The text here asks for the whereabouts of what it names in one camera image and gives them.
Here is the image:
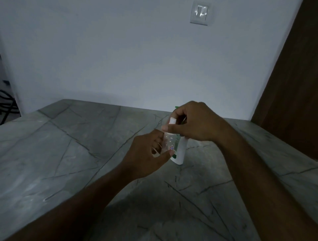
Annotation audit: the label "person's left forearm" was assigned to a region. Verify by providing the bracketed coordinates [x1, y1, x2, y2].
[5, 167, 139, 241]

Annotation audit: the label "person's right hand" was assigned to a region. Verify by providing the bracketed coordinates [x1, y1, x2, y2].
[161, 100, 225, 144]

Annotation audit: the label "white bottle with green cap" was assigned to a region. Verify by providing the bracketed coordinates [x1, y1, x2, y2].
[170, 106, 190, 165]

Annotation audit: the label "person's right forearm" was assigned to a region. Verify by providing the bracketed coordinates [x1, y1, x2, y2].
[214, 119, 318, 241]

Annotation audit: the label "white wall light switch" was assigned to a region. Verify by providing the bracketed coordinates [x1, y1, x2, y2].
[190, 0, 209, 26]

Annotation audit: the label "small clear plastic cup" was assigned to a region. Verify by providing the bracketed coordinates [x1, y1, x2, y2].
[162, 131, 180, 152]

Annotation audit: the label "person's left hand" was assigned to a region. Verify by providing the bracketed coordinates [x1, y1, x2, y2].
[119, 129, 175, 181]

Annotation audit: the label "black cables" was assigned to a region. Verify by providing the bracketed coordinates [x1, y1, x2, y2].
[0, 79, 21, 124]

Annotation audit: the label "brown wooden door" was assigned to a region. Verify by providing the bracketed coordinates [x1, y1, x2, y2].
[250, 0, 318, 160]

